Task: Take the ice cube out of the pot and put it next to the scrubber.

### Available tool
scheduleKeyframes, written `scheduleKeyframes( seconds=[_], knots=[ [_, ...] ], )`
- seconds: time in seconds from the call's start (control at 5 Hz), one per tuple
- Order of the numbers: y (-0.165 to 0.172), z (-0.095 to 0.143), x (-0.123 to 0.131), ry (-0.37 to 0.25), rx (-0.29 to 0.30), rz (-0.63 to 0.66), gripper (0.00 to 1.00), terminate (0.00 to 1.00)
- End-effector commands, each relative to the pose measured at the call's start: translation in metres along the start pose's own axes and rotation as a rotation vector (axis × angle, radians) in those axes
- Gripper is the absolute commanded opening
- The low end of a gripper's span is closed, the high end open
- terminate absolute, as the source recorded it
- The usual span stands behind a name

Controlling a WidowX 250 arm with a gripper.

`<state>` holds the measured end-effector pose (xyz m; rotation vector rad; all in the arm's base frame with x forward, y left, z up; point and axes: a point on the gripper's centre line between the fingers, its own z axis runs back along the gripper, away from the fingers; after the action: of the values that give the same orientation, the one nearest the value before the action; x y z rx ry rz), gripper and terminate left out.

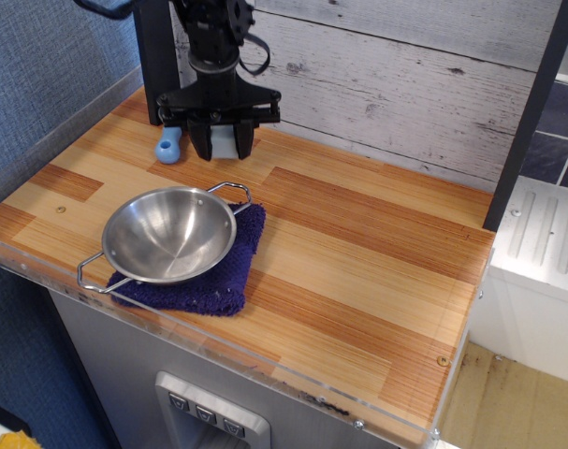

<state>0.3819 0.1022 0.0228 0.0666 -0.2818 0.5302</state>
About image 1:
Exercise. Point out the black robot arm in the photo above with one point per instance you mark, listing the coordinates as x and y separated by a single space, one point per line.
216 30

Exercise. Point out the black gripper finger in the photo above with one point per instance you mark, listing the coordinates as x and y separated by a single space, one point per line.
200 136
244 134

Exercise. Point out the stainless steel two-handled pot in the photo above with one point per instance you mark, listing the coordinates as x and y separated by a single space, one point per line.
170 235

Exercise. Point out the clear acrylic table edge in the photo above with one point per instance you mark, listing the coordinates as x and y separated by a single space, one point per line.
363 330

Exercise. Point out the dark grey right post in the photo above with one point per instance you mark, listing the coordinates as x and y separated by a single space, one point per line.
548 69

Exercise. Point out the blue grey dish scrubber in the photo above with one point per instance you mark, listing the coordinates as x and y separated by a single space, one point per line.
167 150

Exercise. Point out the dark grey post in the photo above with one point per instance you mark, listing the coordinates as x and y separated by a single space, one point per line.
548 69
157 52

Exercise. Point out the purple dish cloth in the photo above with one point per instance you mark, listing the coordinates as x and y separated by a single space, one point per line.
217 292

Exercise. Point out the white toy sink drainboard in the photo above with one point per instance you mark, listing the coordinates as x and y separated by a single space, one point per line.
522 311

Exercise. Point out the yellow object at corner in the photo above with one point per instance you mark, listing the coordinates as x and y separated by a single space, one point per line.
18 440

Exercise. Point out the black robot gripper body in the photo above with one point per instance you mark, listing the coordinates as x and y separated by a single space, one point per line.
222 99

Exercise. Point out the dark grey left post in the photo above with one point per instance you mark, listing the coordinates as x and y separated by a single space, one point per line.
157 52

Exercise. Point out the pale blue ice cube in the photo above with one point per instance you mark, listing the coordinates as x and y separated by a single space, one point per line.
223 142

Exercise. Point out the silver dispenser button panel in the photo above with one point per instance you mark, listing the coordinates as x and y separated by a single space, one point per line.
196 418

